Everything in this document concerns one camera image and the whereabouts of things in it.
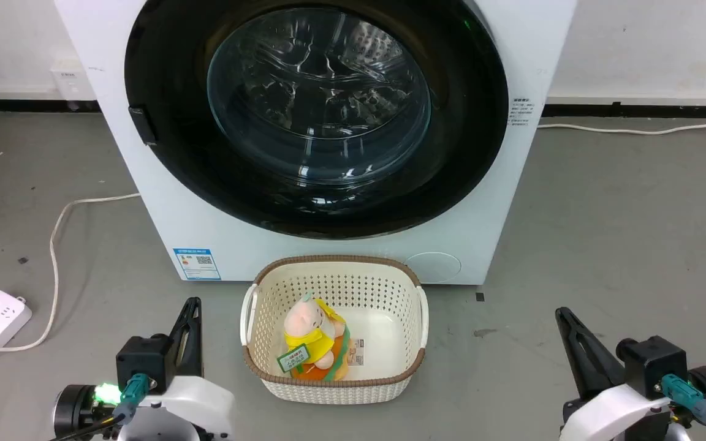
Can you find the pink plush doll yellow clothes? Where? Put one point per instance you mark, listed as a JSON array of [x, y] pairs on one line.
[[311, 334]]

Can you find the white front-load washing machine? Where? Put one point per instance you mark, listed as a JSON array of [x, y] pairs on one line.
[[341, 254]]

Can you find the round white filter cover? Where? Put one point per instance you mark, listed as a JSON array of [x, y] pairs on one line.
[[433, 267]]

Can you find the green white doll tag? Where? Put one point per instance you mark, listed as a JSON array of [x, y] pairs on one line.
[[293, 358]]

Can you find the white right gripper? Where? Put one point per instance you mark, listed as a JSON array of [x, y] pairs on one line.
[[616, 413]]

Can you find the blue energy label sticker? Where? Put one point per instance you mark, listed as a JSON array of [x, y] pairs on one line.
[[197, 264]]

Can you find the small printed warning label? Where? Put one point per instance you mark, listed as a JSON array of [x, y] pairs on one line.
[[523, 111]]

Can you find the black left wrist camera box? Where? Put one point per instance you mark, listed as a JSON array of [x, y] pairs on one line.
[[143, 361]]

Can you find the cream perforated laundry basket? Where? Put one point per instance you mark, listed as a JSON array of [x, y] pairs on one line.
[[383, 294]]

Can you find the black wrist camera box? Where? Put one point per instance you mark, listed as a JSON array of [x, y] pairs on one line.
[[653, 364], [143, 361]]

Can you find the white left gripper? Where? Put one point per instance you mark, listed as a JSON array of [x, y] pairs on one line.
[[197, 401]]

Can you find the small paper label card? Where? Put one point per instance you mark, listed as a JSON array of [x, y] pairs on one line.
[[357, 352]]

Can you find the round black glass washer door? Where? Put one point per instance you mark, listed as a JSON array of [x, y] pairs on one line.
[[318, 116]]

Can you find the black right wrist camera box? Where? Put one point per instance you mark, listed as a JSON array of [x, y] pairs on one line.
[[653, 364]]

